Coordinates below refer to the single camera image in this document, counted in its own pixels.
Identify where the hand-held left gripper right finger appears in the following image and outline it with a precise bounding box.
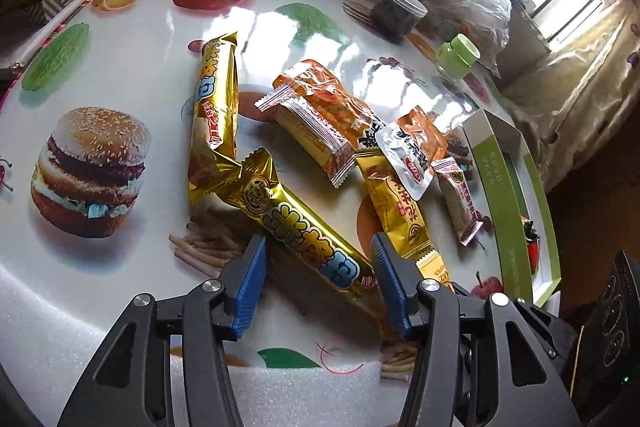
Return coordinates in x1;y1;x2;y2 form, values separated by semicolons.
370;233;583;427

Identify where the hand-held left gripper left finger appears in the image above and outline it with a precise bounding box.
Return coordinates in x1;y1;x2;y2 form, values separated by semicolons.
57;234;268;427

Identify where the long gold snack bar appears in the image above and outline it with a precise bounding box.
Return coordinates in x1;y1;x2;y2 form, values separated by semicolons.
212;147;401;343
186;32;242;208

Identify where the small gold snack packet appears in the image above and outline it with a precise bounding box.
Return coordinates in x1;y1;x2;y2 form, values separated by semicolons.
354;152;451;293

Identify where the small red white candy packet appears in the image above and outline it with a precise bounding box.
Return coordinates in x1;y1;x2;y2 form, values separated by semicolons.
431;158;483;248

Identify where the white red-patterned snack packet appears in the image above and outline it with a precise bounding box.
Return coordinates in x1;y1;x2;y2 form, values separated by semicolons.
254;89;366;190

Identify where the green and white cardboard box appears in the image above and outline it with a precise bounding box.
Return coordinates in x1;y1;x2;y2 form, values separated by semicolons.
462;109;561;308

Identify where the orange snack packet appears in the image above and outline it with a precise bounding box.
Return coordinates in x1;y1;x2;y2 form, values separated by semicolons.
272;59;396;152

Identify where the white foam sheet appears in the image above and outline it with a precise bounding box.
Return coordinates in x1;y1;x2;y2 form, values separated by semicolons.
0;252;416;427

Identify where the black power strip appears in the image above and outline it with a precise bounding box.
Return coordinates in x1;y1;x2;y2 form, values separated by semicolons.
575;249;640;388

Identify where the green lidded jar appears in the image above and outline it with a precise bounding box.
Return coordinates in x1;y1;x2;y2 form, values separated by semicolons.
436;33;482;82

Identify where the printed food tablecloth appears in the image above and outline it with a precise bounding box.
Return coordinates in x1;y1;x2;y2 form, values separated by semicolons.
0;0;556;427

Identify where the dark jar with white lid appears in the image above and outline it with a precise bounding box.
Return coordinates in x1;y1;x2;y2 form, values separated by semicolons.
369;0;429;44

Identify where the cream dotted curtain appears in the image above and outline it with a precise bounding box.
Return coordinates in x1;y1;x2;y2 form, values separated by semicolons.
500;0;640;192

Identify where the clear plastic bag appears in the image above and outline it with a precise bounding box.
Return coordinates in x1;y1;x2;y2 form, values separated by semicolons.
440;0;513;80

